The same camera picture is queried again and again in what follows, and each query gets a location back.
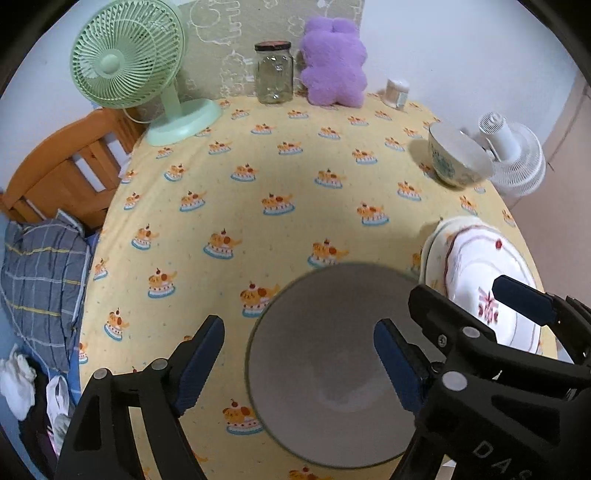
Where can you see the white desk fan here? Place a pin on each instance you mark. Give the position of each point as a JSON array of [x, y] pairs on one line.
[[517, 156]]

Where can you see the purple plush toy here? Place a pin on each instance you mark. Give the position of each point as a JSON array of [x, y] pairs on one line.
[[333, 62]]

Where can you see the white plate red floral pattern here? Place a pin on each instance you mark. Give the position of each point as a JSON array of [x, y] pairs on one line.
[[477, 256]]

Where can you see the pile of clothes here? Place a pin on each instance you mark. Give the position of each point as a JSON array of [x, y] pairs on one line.
[[36, 411]]

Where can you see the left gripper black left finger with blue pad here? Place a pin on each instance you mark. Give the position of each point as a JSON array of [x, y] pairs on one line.
[[100, 444]]

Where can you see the small white cotton swab container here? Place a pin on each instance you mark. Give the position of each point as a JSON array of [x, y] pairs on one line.
[[396, 93]]

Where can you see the scalloped cream plate orange flowers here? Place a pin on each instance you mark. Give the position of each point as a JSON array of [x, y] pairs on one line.
[[433, 256]]

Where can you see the blue plaid pillow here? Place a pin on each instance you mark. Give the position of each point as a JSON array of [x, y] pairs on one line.
[[43, 278]]

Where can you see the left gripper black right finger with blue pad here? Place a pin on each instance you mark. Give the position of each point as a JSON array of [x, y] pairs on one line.
[[411, 375]]

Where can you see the green patterned wall mat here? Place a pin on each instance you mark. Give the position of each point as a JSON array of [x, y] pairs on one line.
[[221, 35]]

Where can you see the orange wooden headboard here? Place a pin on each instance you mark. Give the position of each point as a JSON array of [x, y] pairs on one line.
[[72, 170]]

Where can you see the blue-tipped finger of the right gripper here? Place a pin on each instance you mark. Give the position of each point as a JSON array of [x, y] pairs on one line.
[[568, 319]]

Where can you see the green desk fan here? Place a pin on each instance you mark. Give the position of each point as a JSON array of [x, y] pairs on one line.
[[129, 53]]

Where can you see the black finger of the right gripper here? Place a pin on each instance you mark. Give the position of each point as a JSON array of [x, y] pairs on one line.
[[499, 412]]

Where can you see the beige bowl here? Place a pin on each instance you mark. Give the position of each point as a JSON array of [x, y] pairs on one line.
[[313, 374], [458, 160]]

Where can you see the glass jar brown lid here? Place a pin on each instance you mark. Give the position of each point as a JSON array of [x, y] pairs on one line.
[[274, 72]]

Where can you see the yellow patterned tablecloth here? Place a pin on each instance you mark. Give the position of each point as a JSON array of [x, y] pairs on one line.
[[222, 221]]

